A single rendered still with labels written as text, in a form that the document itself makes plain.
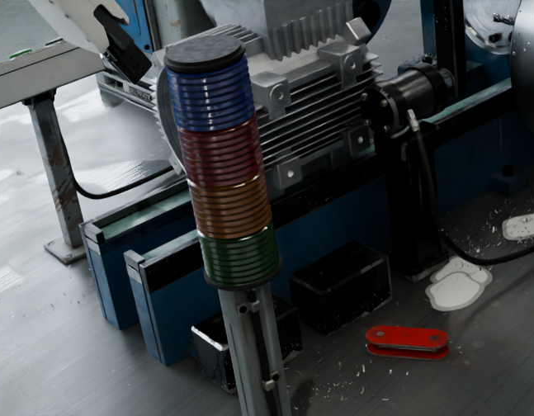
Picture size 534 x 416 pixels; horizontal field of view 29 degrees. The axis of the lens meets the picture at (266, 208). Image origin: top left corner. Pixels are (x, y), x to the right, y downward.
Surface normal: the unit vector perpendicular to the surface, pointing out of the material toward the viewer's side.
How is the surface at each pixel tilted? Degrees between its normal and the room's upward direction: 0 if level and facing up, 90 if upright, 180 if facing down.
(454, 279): 0
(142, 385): 0
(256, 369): 90
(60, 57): 69
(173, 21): 90
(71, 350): 0
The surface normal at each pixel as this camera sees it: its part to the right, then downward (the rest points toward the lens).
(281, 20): 0.60, 0.30
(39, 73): 0.51, -0.03
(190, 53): -0.14, -0.87
